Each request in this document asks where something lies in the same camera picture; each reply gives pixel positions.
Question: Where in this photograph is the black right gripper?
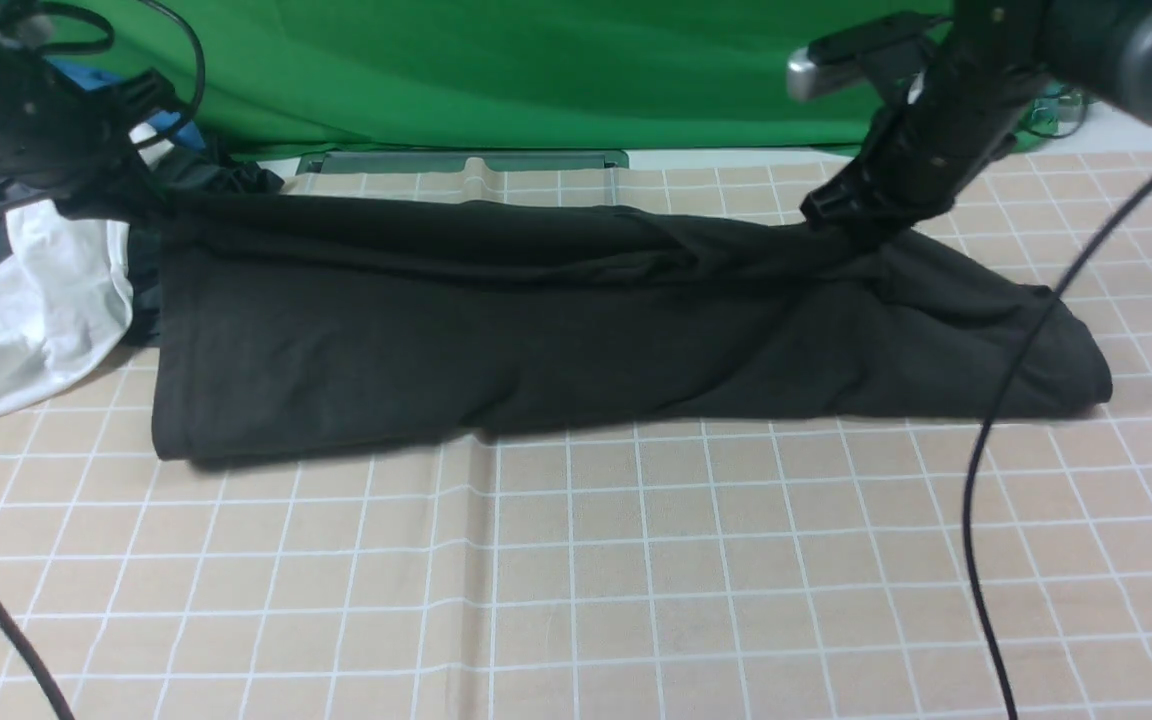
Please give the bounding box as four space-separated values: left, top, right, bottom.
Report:
799 1 1049 245

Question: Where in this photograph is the dark gray long-sleeved shirt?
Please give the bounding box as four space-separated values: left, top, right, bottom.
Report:
150 188 1115 467

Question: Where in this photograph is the dark teal garment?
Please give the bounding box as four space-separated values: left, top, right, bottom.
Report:
122 146 285 347

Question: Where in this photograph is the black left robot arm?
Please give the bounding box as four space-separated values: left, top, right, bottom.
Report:
0 1 182 223

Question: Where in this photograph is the white crumpled shirt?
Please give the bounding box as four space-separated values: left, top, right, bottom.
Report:
0 120 167 427

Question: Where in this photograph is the blue binder clip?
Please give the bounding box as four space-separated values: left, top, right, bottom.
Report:
1020 85 1091 141

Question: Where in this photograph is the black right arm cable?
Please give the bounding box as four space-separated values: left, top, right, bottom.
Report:
962 122 1152 720

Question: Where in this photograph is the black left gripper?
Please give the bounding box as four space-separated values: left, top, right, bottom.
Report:
0 70 177 222

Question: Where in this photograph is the green backdrop cloth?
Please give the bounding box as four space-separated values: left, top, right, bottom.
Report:
0 0 1143 162

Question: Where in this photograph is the beige checkered tablecloth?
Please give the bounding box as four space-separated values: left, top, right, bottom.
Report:
0 150 1152 720

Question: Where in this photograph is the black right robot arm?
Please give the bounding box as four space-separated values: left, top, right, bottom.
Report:
786 1 1152 245

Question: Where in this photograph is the gray wrist camera right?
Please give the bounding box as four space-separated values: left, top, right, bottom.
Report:
786 12 952 105

